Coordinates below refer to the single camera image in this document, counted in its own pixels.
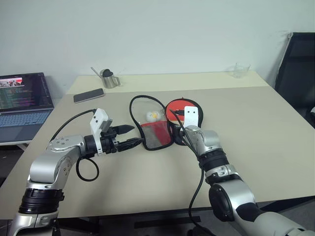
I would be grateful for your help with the clear glass cup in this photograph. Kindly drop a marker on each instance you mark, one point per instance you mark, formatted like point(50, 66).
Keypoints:
point(240, 72)

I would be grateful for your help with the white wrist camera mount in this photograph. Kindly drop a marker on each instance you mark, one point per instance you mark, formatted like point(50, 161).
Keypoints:
point(98, 120)
point(191, 118)

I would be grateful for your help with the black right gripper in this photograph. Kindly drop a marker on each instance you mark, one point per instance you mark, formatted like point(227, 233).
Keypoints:
point(178, 135)

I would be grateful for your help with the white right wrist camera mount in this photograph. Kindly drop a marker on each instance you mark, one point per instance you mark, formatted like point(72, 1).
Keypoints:
point(191, 118)

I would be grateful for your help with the black office chair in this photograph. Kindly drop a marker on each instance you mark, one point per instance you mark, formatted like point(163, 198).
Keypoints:
point(297, 73)

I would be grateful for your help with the black red paddle case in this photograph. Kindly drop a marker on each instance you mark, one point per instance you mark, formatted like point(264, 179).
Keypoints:
point(150, 137)

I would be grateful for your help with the white and yellow ball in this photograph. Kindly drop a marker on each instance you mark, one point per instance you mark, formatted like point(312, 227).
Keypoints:
point(150, 116)

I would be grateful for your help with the red table tennis paddle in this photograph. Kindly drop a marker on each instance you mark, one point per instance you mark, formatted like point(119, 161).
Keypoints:
point(173, 107)

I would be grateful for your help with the open grey laptop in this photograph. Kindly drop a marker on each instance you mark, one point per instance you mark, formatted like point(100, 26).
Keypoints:
point(24, 115)

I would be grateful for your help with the black smartphone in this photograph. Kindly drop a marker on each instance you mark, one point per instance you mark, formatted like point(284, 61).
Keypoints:
point(88, 96)

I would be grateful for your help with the stainless steel cup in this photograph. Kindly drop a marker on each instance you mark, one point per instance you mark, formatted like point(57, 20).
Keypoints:
point(109, 82)

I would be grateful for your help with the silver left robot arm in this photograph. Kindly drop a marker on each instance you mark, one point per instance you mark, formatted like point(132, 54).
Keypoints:
point(44, 167)

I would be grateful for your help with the thin metal straw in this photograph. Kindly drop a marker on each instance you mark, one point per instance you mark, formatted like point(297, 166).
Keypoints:
point(96, 71)

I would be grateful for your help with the black object in cup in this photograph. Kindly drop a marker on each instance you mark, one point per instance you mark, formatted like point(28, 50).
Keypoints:
point(107, 73)

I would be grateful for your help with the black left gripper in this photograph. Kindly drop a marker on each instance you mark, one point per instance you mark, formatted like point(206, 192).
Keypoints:
point(109, 145)

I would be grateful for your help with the black table frame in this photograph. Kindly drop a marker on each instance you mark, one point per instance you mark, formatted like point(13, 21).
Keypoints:
point(167, 219)

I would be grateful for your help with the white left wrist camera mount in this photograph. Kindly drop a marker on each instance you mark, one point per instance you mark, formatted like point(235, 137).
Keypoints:
point(98, 120)

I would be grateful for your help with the white side table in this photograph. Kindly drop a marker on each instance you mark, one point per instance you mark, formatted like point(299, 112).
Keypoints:
point(14, 144)

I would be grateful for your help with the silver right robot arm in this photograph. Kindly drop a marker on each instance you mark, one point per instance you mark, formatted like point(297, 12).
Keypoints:
point(233, 196)

